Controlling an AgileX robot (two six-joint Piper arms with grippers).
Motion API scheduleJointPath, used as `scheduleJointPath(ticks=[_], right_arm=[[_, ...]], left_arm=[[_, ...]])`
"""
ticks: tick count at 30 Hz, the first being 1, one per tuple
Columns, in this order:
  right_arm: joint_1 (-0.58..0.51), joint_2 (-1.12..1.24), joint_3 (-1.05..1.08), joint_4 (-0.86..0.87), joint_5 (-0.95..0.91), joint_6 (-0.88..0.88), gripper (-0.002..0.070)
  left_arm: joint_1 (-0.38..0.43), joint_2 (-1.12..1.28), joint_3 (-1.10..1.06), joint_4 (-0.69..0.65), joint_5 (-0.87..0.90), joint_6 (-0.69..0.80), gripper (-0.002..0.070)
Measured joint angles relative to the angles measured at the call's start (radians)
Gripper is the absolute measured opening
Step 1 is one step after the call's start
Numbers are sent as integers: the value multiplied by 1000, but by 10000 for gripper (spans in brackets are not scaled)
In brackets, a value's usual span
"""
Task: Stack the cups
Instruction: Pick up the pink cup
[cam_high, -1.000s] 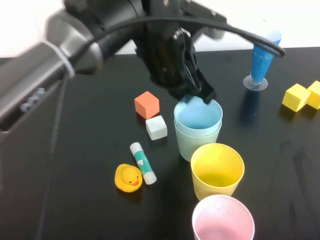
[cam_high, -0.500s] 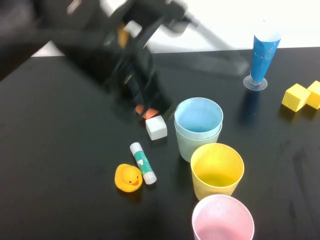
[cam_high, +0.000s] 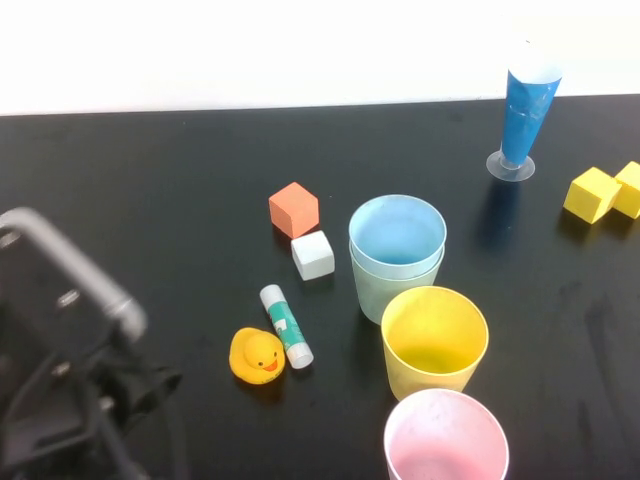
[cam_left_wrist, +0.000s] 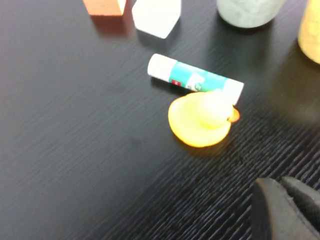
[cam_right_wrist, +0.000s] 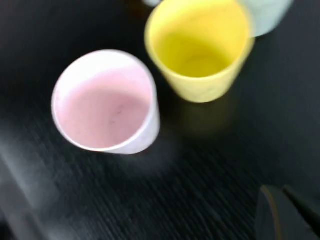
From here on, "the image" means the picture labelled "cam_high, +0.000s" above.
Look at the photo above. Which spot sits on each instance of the pink plastic cup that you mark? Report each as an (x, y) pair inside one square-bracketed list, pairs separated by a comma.
[(440, 440)]

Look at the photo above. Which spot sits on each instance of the orange foam cube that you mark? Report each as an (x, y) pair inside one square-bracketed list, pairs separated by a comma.
[(295, 210)]

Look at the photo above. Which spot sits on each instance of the white foam cube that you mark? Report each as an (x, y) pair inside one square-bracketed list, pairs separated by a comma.
[(313, 255)]

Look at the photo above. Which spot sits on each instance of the yellow foam cube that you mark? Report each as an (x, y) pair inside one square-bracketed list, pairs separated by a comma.
[(590, 197), (631, 192)]

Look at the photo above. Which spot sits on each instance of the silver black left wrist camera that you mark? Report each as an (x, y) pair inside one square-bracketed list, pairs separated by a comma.
[(45, 280)]

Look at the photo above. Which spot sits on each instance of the white green glue stick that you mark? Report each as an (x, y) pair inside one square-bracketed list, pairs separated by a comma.
[(286, 325)]

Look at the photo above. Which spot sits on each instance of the blue upside-down tube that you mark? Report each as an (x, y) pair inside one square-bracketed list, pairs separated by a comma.
[(522, 120)]

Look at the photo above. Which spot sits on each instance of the yellow plastic cup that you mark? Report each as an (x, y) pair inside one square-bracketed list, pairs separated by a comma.
[(430, 370)]

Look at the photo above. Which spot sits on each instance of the pale green plastic cup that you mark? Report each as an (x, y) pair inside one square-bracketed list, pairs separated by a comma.
[(370, 295)]

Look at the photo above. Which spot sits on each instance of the light blue plastic cup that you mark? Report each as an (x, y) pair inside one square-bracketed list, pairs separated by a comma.
[(395, 235)]

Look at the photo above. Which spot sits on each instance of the yellow rubber duck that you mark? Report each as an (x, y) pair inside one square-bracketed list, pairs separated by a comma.
[(255, 357)]

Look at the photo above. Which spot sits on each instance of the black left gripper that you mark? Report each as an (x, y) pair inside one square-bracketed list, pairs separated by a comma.
[(120, 390)]

